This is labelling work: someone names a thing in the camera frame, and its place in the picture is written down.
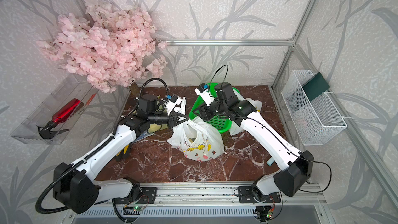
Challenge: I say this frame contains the green plastic perforated basket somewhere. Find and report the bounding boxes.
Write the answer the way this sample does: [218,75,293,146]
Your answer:
[189,83,239,133]

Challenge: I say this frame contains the white wire mesh basket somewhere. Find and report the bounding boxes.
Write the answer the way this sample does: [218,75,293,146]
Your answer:
[282,69,347,146]

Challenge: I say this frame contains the red black hair brush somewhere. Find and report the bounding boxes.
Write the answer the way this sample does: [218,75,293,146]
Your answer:
[37,93,97,140]

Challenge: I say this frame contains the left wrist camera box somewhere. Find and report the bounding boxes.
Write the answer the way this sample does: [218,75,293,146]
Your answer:
[165,94,182,115]

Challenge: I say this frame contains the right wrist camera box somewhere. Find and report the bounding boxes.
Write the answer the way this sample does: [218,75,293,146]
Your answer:
[195,83,215,106]

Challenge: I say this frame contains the yellow black work glove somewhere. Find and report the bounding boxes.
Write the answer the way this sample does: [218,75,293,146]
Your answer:
[115,145,131,162]

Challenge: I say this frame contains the dark green card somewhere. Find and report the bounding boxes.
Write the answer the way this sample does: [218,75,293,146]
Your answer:
[302,72,330,102]

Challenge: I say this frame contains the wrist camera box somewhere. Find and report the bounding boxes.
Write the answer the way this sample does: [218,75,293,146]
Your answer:
[165,94,182,115]
[195,83,215,106]

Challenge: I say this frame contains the clear acrylic wall shelf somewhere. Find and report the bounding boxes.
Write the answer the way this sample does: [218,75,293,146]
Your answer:
[10,74,98,145]

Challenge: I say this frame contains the patterned white plastic bag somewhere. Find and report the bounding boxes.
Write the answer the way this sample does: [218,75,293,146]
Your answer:
[229,89,262,136]

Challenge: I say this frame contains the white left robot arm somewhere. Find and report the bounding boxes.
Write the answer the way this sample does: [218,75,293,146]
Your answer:
[35,93,189,214]

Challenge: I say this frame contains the pink cherry blossom tree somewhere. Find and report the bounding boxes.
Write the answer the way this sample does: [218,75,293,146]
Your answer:
[37,0,167,93]

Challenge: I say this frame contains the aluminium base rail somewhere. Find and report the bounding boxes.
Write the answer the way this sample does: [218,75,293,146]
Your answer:
[90,180,327,207]

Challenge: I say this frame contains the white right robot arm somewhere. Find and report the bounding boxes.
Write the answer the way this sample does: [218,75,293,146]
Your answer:
[194,83,314,202]

